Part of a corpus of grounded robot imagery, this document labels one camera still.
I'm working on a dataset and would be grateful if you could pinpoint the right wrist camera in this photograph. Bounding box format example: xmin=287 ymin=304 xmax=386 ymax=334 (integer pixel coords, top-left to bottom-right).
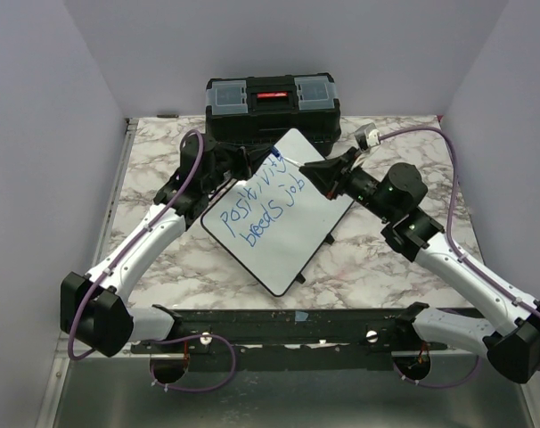
xmin=354 ymin=123 xmax=380 ymax=152

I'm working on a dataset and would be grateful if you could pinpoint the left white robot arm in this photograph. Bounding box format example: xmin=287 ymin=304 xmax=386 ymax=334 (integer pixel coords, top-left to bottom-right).
xmin=60 ymin=129 xmax=281 ymax=360

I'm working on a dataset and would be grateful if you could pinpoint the white whiteboard black frame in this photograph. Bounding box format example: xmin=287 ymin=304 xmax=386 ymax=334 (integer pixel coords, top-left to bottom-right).
xmin=200 ymin=129 xmax=352 ymax=297

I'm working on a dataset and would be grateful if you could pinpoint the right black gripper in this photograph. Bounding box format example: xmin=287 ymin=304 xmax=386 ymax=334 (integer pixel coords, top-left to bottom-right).
xmin=299 ymin=147 xmax=395 ymax=222

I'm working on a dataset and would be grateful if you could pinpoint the aluminium side rail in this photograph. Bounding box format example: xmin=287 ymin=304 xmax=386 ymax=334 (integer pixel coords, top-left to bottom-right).
xmin=35 ymin=118 xmax=139 ymax=427

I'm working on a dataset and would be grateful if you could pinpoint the white whiteboard marker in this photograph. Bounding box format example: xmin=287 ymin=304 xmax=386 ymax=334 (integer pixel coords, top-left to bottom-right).
xmin=278 ymin=155 xmax=304 ymax=169

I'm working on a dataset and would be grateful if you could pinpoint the black plastic toolbox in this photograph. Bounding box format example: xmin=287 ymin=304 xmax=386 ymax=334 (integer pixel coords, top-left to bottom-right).
xmin=205 ymin=72 xmax=341 ymax=157

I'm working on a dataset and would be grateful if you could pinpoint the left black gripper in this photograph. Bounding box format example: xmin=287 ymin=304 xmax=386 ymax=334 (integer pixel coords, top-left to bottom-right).
xmin=203 ymin=142 xmax=272 ymax=193

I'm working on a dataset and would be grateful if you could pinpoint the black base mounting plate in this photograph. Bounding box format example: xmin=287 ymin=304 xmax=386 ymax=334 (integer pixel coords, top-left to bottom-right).
xmin=131 ymin=309 xmax=423 ymax=372

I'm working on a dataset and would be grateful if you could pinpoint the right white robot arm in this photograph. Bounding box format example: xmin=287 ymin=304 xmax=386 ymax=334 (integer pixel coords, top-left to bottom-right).
xmin=299 ymin=148 xmax=540 ymax=383

